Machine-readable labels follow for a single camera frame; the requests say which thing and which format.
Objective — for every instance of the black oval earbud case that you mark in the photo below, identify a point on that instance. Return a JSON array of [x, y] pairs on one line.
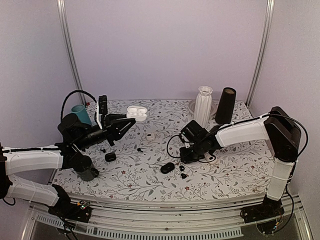
[[168, 167]]

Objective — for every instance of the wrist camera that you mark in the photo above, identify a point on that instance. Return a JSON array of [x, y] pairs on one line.
[[101, 111], [192, 133]]

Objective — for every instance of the white ribbed vase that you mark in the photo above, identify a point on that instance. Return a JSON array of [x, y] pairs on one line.
[[203, 103]]

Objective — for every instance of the aluminium corner post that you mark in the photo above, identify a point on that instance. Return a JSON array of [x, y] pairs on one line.
[[62, 14], [270, 4]]

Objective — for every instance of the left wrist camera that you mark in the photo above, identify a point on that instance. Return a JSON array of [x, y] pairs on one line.
[[101, 111]]

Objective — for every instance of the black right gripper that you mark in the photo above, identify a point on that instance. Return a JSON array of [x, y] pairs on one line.
[[185, 159]]

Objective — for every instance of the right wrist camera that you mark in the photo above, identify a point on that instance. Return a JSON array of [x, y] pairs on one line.
[[192, 133]]

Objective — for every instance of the white closed earbud case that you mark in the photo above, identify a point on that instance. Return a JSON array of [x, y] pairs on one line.
[[150, 136]]

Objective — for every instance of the teal cup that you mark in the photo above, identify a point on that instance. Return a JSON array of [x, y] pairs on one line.
[[81, 112]]

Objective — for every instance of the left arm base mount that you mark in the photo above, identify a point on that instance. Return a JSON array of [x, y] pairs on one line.
[[80, 211]]

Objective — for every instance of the aluminium front rail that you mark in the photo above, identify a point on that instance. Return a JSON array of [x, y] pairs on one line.
[[181, 220]]

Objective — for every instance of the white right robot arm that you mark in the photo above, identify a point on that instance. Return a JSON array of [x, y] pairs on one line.
[[281, 133]]

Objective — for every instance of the left aluminium corner post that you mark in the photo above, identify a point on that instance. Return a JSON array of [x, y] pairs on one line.
[[62, 14]]

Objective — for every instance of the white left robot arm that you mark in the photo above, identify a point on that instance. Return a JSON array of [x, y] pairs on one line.
[[68, 154]]

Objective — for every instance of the white earbud case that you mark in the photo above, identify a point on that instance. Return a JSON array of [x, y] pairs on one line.
[[150, 136], [139, 113]]

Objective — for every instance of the black tapered vase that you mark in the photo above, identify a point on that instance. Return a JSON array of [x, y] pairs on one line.
[[226, 105]]

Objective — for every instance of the right aluminium corner post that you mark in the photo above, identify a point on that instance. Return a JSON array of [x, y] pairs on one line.
[[270, 4]]

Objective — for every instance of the black mug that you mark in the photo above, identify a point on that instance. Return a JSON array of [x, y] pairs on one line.
[[88, 174]]

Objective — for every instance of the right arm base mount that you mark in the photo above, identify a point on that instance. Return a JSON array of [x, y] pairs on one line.
[[269, 208]]

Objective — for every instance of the black square earbud case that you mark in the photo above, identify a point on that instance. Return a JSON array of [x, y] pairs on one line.
[[110, 157]]

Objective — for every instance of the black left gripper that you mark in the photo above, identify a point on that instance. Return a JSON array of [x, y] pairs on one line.
[[111, 129]]

